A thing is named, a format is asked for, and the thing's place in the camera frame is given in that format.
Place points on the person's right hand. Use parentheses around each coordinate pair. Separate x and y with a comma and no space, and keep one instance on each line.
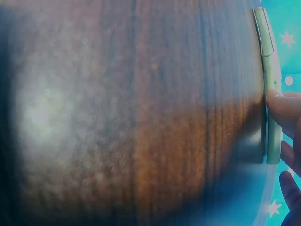
(288,110)

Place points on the person's right fingers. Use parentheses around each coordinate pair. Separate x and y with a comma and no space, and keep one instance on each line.
(291,188)

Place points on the person's right thumb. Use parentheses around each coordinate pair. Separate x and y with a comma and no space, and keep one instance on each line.
(283,107)

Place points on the light green pen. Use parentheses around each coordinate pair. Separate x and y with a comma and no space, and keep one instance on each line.
(265,37)

